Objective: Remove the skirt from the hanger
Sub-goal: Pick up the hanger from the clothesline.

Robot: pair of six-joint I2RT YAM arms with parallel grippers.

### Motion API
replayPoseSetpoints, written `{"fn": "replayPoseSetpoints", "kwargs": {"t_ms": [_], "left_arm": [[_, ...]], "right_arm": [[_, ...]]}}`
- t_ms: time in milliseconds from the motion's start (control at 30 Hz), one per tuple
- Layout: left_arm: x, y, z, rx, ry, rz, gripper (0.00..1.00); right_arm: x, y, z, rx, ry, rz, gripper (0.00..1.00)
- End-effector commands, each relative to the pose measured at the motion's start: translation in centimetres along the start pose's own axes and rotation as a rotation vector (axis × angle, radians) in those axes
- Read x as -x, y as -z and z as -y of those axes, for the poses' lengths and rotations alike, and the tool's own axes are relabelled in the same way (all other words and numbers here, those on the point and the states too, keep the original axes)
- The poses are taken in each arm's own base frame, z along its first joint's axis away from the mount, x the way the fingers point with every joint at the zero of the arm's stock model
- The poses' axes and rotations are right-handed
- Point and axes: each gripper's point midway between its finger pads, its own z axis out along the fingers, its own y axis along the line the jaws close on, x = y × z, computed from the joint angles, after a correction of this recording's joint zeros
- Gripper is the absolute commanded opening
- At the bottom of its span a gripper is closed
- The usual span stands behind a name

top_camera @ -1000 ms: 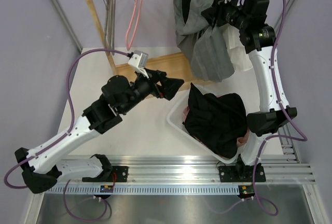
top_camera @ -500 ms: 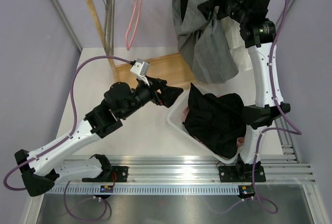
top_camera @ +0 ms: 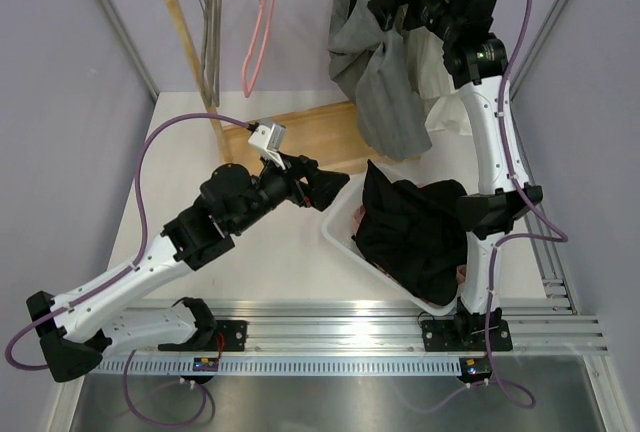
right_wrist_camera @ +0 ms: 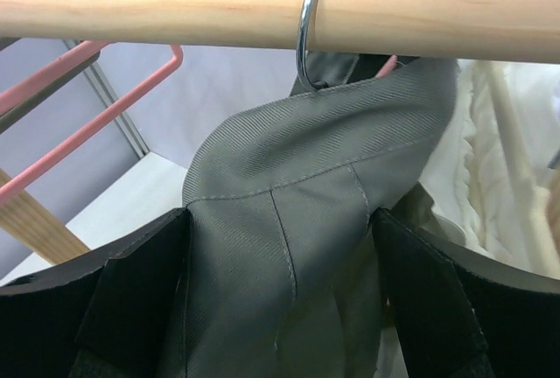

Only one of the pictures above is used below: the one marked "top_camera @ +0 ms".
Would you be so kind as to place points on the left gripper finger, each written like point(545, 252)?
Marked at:
point(300, 166)
point(321, 188)

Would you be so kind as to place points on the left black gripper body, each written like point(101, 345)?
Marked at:
point(277, 186)

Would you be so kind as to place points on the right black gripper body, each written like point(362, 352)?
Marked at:
point(428, 6)

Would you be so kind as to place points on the pink pleated skirt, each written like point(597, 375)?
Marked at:
point(357, 217)

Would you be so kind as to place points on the grey pleated skirt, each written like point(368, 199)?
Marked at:
point(369, 65)

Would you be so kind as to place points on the large black skirt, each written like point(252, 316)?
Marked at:
point(385, 199)

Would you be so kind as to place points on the pink velvet hanger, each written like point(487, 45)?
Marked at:
point(254, 58)

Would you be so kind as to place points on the grey metal hanger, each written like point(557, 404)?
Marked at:
point(205, 42)
point(215, 42)

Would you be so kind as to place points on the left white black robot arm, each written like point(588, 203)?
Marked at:
point(81, 327)

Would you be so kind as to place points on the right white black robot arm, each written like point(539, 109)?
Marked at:
point(476, 60)

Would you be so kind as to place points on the white ruffled skirt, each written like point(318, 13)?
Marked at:
point(428, 77)

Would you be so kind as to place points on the white perforated plastic basket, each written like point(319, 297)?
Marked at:
point(338, 225)

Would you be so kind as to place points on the wooden clothes rack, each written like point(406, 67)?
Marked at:
point(329, 131)

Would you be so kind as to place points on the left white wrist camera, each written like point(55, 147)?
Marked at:
point(267, 137)

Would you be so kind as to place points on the aluminium mounting rail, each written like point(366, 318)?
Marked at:
point(386, 328)

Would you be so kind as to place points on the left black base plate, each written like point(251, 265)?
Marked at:
point(229, 335)

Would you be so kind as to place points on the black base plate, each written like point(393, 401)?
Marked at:
point(229, 335)
point(445, 336)

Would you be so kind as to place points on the white slotted cable duct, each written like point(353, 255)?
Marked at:
point(282, 366)

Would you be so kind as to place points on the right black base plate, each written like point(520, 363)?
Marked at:
point(445, 336)

